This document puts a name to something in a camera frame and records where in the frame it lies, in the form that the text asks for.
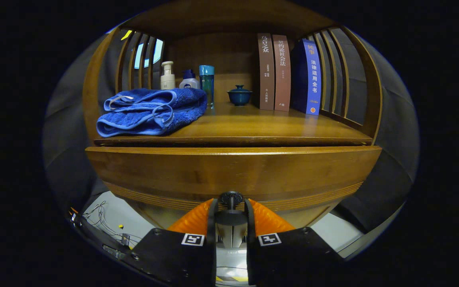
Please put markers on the clear teal bottle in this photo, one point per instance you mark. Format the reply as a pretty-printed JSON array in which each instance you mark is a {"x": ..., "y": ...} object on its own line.
[{"x": 206, "y": 83}]

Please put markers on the wooden countertop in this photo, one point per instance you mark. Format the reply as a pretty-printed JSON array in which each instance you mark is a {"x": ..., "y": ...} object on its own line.
[{"x": 253, "y": 127}]

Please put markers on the white bottle blue cap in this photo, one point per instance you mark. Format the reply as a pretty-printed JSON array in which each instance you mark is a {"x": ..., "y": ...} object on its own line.
[{"x": 189, "y": 83}]

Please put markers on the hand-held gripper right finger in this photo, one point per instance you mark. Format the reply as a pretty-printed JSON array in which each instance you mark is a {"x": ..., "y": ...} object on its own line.
[{"x": 249, "y": 223}]

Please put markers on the white pump bottle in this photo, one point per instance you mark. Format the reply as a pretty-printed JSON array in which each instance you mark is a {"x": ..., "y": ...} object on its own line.
[{"x": 167, "y": 79}]

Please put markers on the light brown book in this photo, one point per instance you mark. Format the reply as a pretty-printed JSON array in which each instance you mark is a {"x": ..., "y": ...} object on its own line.
[{"x": 282, "y": 71}]

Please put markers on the blue book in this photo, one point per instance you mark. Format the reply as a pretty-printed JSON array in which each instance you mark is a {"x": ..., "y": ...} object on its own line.
[{"x": 311, "y": 79}]

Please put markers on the dark brown book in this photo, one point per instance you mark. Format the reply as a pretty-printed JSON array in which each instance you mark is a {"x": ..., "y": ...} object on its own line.
[{"x": 265, "y": 71}]

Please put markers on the wooden cabinet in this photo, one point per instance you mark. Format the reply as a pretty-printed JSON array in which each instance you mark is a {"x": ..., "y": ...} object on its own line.
[{"x": 213, "y": 16}]

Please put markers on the folded blue towel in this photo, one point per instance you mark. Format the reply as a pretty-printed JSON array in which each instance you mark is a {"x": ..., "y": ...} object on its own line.
[{"x": 150, "y": 111}]

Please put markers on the blue lidded tea bowl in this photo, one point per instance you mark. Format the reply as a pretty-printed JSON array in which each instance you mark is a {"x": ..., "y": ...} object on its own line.
[{"x": 239, "y": 97}]

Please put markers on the black drawer knob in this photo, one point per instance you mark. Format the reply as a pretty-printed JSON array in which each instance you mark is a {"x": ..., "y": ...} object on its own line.
[{"x": 230, "y": 197}]

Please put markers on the wooden drawer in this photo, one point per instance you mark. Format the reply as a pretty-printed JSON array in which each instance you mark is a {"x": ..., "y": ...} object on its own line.
[{"x": 229, "y": 171}]

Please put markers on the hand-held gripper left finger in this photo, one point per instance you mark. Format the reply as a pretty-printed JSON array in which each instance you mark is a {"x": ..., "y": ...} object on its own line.
[{"x": 212, "y": 223}]

